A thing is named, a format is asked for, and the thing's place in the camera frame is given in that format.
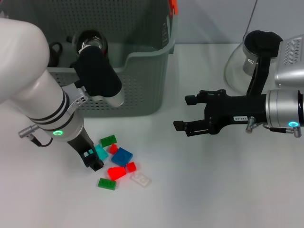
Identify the blue square toy brick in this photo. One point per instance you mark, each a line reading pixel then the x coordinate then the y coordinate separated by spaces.
pixel 122 156

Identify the white toy brick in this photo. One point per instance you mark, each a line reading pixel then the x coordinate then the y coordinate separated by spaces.
pixel 140 180
pixel 80 51

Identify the orange-red sloped toy brick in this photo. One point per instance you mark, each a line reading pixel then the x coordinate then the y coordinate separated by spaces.
pixel 116 173

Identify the dark clay teapot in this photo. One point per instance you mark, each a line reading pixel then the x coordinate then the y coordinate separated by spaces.
pixel 55 54

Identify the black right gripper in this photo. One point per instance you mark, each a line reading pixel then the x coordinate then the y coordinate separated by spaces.
pixel 232 111

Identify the cyan square toy brick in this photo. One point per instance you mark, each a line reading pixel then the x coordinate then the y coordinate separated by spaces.
pixel 102 152

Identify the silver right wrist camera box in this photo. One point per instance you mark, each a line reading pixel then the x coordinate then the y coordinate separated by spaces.
pixel 292 61

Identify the small red toy brick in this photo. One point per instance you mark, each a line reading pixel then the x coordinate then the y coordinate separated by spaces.
pixel 131 167
pixel 113 148

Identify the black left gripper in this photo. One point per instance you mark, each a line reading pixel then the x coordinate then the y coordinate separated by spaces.
pixel 82 145

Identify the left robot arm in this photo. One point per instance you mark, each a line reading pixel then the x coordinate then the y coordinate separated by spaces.
pixel 35 90

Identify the green toy brick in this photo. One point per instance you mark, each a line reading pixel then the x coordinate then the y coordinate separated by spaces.
pixel 107 183
pixel 108 140

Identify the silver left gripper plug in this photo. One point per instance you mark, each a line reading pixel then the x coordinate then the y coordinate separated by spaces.
pixel 27 131

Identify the grey-green perforated storage basket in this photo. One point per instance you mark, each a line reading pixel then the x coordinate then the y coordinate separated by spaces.
pixel 142 83

